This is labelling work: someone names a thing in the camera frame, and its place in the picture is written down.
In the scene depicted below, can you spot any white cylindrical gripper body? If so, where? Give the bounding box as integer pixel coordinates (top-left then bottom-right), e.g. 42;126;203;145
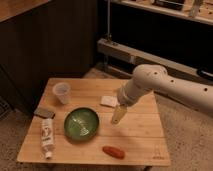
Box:
117;84;137;106

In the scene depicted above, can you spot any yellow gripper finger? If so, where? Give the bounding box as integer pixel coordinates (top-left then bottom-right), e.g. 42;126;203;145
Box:
111;105;127;124

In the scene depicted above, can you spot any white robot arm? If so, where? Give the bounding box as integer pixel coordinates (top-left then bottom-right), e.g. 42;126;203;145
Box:
111;64;213;124

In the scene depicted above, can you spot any white sponge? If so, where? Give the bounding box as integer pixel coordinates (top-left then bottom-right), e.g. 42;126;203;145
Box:
100;96;118;107

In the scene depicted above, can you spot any dark grey sponge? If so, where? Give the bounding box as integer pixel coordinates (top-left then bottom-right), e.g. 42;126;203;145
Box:
34;107;55;118

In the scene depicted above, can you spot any green bowl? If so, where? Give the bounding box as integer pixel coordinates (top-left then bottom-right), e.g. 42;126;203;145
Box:
64;107;99;142

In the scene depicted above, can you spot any wooden table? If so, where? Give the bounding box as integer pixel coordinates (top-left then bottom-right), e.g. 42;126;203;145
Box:
16;77;172;168

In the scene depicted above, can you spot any clear plastic cup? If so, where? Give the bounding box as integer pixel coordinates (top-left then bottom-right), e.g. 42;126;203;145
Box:
52;82;71;104

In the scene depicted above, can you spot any white tube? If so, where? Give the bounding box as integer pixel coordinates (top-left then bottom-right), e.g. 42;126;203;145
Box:
41;118;54;160

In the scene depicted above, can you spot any upper shelf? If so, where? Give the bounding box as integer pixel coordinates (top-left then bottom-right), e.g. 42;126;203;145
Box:
112;0;213;26

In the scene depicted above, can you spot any dark wooden cabinet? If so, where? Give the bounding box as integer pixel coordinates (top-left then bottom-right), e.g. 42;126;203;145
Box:
0;0;98;114

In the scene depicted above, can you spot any metal rail beam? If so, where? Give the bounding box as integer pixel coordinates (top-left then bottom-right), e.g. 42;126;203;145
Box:
97;38;213;86

